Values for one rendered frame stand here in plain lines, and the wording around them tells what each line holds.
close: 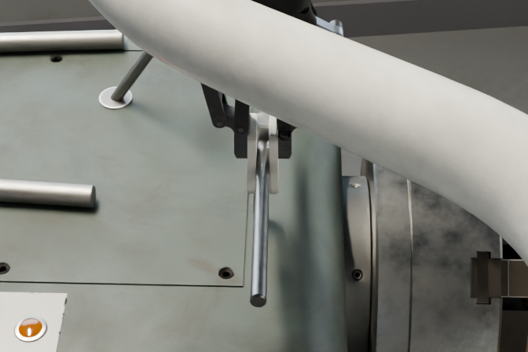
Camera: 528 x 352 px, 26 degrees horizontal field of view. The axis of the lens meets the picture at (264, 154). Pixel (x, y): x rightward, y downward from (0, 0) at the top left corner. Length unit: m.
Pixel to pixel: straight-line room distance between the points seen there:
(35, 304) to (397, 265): 0.35
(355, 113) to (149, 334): 0.45
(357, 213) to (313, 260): 0.14
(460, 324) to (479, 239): 0.09
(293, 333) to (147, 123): 0.31
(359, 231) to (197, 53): 0.59
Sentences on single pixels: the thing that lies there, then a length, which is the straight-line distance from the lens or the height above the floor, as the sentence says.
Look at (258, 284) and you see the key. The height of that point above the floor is 1.42.
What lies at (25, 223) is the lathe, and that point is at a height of 1.26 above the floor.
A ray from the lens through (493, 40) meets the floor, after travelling 3.45.
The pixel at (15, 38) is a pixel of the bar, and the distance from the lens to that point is 1.31.
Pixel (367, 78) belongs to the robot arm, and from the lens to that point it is 0.61.
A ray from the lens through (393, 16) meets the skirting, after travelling 3.39.
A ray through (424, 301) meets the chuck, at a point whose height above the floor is 1.18.
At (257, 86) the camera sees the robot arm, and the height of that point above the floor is 1.65.
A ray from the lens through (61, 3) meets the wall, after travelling 3.29.
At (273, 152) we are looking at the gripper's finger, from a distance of 0.97.
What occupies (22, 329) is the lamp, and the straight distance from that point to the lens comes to 1.03.
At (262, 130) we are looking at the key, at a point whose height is 1.38.
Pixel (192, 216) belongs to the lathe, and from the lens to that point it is 1.11.
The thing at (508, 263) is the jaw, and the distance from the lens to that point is 1.18.
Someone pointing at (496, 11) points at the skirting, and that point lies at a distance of 3.47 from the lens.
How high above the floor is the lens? 2.05
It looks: 43 degrees down
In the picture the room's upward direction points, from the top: straight up
